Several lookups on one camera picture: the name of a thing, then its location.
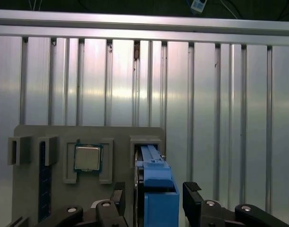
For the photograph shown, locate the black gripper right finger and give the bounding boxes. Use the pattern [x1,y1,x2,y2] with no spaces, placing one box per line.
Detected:
[183,181,289,227]

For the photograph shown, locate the grey parts rack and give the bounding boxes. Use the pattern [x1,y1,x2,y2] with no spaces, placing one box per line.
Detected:
[13,124,166,227]

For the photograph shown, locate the hard disk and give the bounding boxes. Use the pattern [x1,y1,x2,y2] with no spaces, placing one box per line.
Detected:
[134,144,181,227]

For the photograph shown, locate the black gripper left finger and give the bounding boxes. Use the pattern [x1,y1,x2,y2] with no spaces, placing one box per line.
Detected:
[37,181,129,227]

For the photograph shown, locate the white blue label tag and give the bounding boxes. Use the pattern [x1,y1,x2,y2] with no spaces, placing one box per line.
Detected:
[191,0,208,11]

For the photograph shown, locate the silver CPU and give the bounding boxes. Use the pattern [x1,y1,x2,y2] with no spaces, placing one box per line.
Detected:
[73,144,104,173]

